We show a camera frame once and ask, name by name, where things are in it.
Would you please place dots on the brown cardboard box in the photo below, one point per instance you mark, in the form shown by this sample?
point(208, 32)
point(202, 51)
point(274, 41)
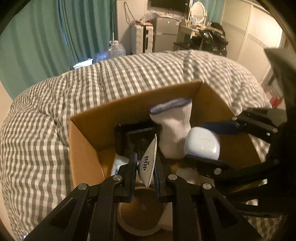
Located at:
point(92, 139)

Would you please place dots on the grey mini fridge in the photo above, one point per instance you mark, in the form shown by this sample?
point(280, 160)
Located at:
point(165, 33)

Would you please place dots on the black round object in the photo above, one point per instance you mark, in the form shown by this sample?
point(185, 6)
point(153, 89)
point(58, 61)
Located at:
point(134, 138)

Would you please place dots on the white blue packet in box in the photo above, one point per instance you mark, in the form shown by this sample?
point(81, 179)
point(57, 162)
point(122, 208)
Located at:
point(118, 162)

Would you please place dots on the grey checkered duvet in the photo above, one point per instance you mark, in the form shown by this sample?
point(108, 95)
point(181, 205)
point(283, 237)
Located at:
point(35, 168)

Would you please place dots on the light blue earbuds case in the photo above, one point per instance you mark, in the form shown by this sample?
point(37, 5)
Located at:
point(201, 142)

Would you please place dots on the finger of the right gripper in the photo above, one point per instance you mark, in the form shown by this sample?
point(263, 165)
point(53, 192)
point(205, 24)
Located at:
point(225, 127)
point(206, 167)

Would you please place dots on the white cream tube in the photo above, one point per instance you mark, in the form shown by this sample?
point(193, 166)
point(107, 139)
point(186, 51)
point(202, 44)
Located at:
point(147, 163)

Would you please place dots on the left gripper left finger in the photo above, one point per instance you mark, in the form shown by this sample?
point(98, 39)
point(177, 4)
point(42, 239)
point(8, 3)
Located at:
point(89, 212)

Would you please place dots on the teal right curtain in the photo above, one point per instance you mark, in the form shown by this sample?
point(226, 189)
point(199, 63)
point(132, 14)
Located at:
point(215, 10)

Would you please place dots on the black wall television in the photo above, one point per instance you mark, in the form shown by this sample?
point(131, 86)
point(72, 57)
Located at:
point(176, 5)

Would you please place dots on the clear water jug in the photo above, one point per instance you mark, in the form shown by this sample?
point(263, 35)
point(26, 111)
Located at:
point(115, 49)

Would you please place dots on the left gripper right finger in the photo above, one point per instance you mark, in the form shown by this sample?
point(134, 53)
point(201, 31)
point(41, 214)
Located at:
point(200, 212)

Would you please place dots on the white oval mirror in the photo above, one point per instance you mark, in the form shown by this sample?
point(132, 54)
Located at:
point(197, 13)

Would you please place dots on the white sock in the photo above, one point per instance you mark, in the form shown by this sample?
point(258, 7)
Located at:
point(173, 117)

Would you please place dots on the black bag on desk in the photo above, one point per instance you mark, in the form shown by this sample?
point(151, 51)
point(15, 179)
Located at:
point(211, 41)

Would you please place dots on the tape roll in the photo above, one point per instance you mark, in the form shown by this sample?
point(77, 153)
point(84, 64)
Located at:
point(141, 216)

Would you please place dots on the white louvered wardrobe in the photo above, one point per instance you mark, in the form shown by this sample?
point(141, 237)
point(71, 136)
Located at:
point(249, 30)

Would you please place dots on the teal curtain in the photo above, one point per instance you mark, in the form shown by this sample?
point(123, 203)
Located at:
point(46, 38)
point(215, 10)

